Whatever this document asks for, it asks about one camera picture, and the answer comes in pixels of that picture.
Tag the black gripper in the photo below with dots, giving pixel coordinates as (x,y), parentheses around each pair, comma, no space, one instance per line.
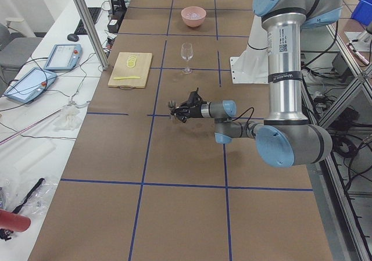
(195,111)

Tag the steel cocktail jigger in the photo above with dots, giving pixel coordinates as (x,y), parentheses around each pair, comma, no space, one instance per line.
(172,105)

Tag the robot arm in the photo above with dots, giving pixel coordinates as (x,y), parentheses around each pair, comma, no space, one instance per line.
(285,138)

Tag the clear wine glass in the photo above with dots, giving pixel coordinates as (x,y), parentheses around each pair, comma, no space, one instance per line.
(187,53)

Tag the pile of clear ice cubes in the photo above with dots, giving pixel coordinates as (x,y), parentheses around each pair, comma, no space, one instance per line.
(192,16)

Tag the bamboo cutting board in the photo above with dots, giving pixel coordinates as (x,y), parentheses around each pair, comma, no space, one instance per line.
(141,69)

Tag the yellow plastic knife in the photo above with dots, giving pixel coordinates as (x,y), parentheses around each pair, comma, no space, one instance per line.
(126,78)

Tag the pink bowl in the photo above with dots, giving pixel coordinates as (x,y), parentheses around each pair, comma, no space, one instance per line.
(193,23)

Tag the black mini computer box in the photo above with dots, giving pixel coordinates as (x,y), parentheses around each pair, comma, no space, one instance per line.
(113,26)

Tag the white crumpled cloth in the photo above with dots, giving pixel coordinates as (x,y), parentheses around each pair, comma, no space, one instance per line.
(68,119)

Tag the blue teach pendant far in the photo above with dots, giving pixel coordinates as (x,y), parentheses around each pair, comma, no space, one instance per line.
(63,57)

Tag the blue teach pendant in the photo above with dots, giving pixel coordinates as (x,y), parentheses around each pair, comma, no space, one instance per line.
(31,85)
(63,57)

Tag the grey computer mouse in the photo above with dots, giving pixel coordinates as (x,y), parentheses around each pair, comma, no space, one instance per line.
(72,37)

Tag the blue teach pendant near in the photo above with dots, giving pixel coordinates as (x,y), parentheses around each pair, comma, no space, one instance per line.
(31,85)

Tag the grey office chair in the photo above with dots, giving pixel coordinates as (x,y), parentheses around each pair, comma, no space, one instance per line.
(15,51)

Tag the blue storage bin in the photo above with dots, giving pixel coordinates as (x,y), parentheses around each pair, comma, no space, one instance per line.
(362,12)

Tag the red cylinder bottle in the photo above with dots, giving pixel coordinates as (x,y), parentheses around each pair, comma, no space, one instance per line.
(14,222)

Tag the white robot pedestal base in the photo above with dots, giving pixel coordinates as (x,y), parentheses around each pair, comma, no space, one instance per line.
(251,67)

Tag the aluminium frame post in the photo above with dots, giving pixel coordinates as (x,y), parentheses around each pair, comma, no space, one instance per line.
(91,31)

